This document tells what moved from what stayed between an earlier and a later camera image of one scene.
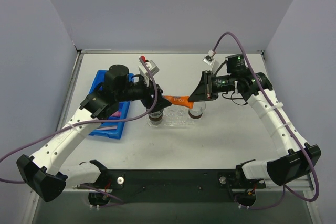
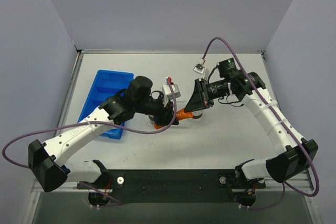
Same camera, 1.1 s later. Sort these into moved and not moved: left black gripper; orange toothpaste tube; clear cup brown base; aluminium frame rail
Moved: orange toothpaste tube; left black gripper
Not moved: clear cup brown base; aluminium frame rail
